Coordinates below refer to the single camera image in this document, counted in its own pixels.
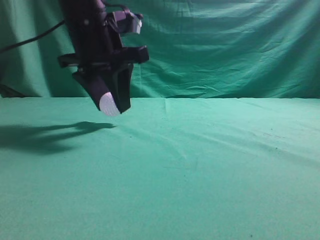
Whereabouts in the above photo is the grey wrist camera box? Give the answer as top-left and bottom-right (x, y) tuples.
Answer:
(107, 10), (144, 35)

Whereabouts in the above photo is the green backdrop cloth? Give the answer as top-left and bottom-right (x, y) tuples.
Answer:
(0, 0), (320, 99)

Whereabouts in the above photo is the green table cloth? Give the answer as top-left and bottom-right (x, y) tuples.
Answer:
(0, 97), (320, 240)

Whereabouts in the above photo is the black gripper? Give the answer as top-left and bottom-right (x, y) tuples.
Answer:
(58, 0), (150, 114)

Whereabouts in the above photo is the white dimpled golf ball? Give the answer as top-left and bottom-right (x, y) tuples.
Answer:
(99, 92), (121, 117)

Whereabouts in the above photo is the black cable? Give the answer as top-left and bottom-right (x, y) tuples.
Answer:
(0, 19), (66, 54)

